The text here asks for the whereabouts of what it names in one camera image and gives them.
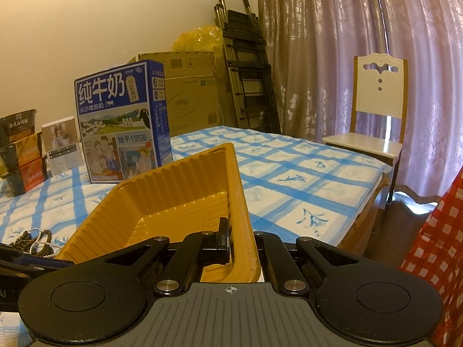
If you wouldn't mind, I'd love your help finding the yellow instant noodle bowl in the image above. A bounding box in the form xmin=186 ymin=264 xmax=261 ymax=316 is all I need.
xmin=0 ymin=132 xmax=43 ymax=170

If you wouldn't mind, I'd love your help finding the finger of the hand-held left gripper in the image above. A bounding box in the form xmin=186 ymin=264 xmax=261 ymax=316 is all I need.
xmin=0 ymin=243 xmax=75 ymax=279

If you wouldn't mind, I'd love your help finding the white wooden chair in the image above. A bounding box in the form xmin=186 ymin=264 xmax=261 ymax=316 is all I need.
xmin=322 ymin=52 xmax=409 ymax=205

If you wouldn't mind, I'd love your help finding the dark green bead necklace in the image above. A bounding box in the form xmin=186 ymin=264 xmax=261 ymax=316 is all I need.
xmin=9 ymin=229 xmax=37 ymax=252

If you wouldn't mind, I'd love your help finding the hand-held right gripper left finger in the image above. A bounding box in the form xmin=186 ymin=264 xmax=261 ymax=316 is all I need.
xmin=78 ymin=217 xmax=232 ymax=296

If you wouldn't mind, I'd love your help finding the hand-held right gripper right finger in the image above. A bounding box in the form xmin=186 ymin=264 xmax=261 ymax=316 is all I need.
xmin=253 ymin=231 xmax=366 ymax=296

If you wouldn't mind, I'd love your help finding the blue milk carton box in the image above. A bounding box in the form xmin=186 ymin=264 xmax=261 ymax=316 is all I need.
xmin=74 ymin=60 xmax=171 ymax=185

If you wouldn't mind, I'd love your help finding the red checkered cloth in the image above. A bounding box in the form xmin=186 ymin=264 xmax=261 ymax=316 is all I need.
xmin=400 ymin=166 xmax=463 ymax=347

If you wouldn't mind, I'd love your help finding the small white product box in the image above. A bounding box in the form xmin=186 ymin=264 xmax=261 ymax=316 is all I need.
xmin=41 ymin=116 xmax=84 ymax=178

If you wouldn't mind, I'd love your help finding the white pearl necklace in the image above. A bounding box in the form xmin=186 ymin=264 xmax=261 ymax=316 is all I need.
xmin=29 ymin=228 xmax=60 ymax=252

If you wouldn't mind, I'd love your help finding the blue checkered tablecloth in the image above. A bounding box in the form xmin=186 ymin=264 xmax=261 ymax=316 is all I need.
xmin=0 ymin=126 xmax=393 ymax=347

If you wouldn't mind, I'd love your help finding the plain cardboard box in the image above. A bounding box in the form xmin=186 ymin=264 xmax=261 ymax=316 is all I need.
xmin=128 ymin=51 xmax=216 ymax=80

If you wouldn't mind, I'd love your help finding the yellow plastic bag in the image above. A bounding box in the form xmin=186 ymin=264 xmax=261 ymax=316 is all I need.
xmin=173 ymin=25 xmax=225 ymax=56

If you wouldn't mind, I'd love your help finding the black instant noodle bowl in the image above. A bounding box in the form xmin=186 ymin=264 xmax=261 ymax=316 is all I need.
xmin=0 ymin=108 xmax=38 ymax=143

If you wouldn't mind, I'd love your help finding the yellow plastic tray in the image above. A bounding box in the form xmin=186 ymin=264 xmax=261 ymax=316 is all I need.
xmin=56 ymin=143 xmax=262 ymax=283

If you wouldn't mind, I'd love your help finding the printed cardboard box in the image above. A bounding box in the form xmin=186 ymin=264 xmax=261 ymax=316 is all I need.
xmin=163 ymin=75 xmax=236 ymax=137

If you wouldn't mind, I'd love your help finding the purple patterned curtain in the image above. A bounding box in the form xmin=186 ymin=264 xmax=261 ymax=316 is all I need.
xmin=256 ymin=0 xmax=463 ymax=206

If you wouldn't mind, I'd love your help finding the brown bead necklace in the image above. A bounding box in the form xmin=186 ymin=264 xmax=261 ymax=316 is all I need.
xmin=34 ymin=229 xmax=67 ymax=260

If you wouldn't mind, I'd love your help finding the folding step ladder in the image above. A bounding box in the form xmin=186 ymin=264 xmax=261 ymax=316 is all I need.
xmin=214 ymin=0 xmax=282 ymax=134

